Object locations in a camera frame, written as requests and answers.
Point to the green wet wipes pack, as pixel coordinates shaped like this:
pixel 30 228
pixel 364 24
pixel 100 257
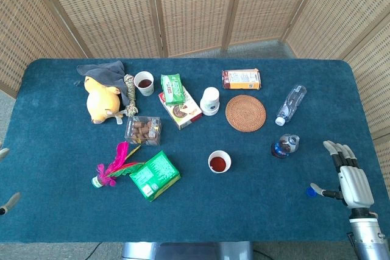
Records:
pixel 172 89

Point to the yellow plush toy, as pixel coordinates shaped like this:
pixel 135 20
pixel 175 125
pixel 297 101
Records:
pixel 99 101

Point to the white paper cup with drink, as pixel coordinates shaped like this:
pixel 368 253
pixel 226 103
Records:
pixel 219 162

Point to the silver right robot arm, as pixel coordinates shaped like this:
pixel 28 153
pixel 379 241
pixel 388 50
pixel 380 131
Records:
pixel 367 235

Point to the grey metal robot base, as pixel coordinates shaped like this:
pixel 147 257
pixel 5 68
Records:
pixel 189 251

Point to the blue table cloth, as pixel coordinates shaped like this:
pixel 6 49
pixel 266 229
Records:
pixel 195 211

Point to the paper cup with flower print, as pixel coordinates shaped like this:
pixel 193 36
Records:
pixel 144 84

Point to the white chocolate cookie box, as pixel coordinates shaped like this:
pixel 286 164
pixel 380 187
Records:
pixel 186 114

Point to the dark grey cloth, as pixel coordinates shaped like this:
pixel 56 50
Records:
pixel 105 72

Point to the round woven rattan coaster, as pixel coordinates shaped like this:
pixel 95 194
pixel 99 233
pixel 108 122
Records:
pixel 245 113

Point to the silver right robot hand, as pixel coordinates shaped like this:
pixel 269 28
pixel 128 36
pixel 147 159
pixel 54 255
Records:
pixel 355 185

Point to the blue bottle cap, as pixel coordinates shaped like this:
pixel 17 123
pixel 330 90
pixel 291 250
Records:
pixel 309 193

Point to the orange and brown biscuit pack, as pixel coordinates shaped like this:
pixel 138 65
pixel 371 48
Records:
pixel 242 79

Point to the clear plastic box of cookies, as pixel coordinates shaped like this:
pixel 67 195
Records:
pixel 143 130

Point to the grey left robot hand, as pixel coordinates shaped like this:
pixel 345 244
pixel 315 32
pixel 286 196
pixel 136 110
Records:
pixel 10 200

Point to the cola bottle with blue label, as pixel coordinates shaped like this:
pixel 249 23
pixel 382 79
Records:
pixel 285 147

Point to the green cardboard box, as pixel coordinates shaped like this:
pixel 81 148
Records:
pixel 154 176

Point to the pink feather shuttlecock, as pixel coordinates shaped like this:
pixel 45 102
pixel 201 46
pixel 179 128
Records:
pixel 117 162

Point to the clear plastic water bottle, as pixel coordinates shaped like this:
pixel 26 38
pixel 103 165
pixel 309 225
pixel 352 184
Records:
pixel 291 104

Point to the stack of white paper cups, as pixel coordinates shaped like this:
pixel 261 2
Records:
pixel 210 101

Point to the woven bamboo folding screen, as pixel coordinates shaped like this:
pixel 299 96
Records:
pixel 195 7

